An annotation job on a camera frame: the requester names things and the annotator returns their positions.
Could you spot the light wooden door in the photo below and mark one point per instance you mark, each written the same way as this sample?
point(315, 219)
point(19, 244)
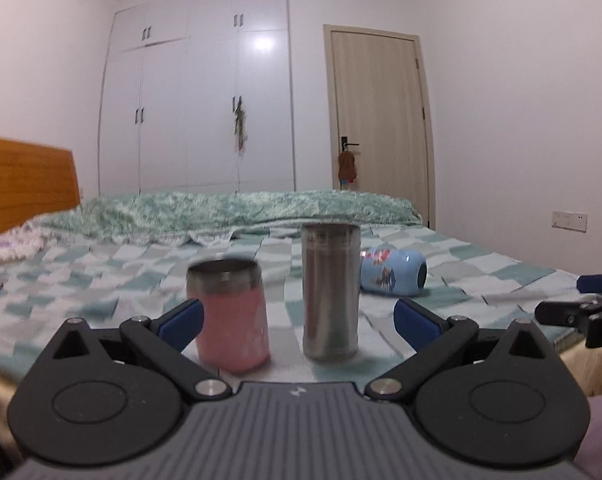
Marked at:
point(378, 120)

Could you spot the wooden headboard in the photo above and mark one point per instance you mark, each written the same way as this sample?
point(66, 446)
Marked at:
point(26, 185)

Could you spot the green floral duvet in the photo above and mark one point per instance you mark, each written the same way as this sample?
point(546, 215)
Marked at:
point(231, 212)

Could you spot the hanging dried plant ornament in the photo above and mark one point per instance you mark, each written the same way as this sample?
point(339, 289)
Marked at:
point(239, 122)

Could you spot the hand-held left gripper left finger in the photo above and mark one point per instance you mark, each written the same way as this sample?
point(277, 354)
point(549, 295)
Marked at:
point(181, 324)

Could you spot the person's leg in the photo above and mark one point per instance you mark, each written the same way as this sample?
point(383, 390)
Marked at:
point(601, 440)

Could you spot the pink cup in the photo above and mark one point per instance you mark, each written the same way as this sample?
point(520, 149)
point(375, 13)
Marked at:
point(233, 325)

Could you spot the wooden bed frame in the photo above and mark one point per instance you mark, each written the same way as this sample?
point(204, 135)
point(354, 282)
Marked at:
point(586, 365)

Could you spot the stainless steel cup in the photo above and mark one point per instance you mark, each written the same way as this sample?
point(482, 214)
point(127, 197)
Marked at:
point(331, 295)

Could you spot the white wardrobe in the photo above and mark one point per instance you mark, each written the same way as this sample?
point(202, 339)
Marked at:
point(196, 100)

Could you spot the blue printed cup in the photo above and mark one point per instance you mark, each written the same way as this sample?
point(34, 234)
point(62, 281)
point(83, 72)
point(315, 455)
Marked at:
point(391, 271)

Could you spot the checkered bed sheet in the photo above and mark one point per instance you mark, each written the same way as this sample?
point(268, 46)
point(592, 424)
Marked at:
point(96, 285)

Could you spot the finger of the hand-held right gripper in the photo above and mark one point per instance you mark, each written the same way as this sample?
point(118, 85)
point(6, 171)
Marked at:
point(571, 316)
point(601, 283)

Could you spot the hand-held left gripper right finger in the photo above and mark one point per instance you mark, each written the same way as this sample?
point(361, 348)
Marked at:
point(415, 324)

